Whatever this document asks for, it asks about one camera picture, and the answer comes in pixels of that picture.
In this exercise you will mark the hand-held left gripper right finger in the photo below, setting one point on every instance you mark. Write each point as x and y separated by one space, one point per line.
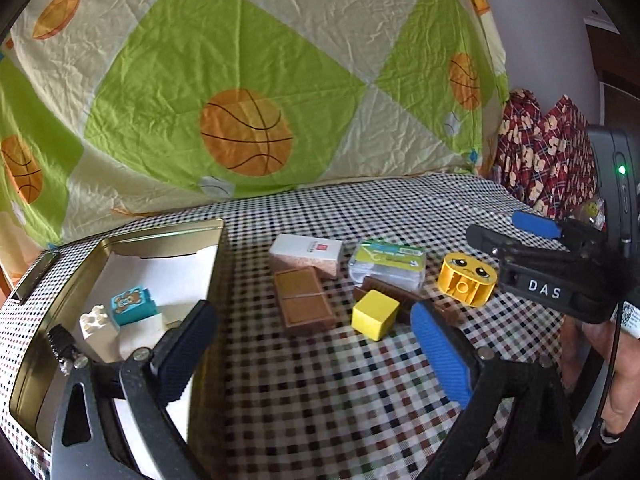
445 355

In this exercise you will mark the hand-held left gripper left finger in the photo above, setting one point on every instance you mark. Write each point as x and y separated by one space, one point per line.
185 355

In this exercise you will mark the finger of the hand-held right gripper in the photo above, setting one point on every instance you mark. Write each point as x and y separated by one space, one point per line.
537 225
500 247

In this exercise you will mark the yellow round toy block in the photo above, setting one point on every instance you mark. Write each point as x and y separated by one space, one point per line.
467 277

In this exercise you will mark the teal bear toy brick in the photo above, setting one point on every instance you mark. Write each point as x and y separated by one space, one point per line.
132 305

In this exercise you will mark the yellow cube block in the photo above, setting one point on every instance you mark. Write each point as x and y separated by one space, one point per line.
375 312

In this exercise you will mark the brown bar block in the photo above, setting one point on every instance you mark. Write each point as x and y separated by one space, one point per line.
387 290

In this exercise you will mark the white studded toy brick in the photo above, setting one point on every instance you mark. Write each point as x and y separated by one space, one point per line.
95 327

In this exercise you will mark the clear floss pick box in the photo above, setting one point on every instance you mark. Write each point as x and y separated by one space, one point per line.
387 262

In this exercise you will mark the brown chocolate-shaped block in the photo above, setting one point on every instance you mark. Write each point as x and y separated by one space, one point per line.
302 302

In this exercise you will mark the gold tin box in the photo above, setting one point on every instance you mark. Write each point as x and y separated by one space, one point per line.
30 360

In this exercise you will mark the white and cork box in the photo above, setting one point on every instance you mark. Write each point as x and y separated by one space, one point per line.
307 255

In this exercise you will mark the person's right hand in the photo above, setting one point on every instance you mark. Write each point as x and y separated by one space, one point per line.
625 385

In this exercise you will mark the small yellow smiley toy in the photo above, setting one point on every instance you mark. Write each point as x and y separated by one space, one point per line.
592 211

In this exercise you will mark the red plaid bear-print cloth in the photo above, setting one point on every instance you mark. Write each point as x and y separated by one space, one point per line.
545 160

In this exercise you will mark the checkered tablecloth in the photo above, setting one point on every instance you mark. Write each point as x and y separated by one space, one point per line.
325 410

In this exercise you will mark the dark flat rectangular object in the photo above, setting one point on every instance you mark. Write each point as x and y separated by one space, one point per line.
35 277

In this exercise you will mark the dark wooden cabinet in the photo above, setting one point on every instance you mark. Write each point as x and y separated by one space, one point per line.
617 75

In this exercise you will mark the basketball print bedsheet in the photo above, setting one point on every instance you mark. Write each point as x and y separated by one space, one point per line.
225 35

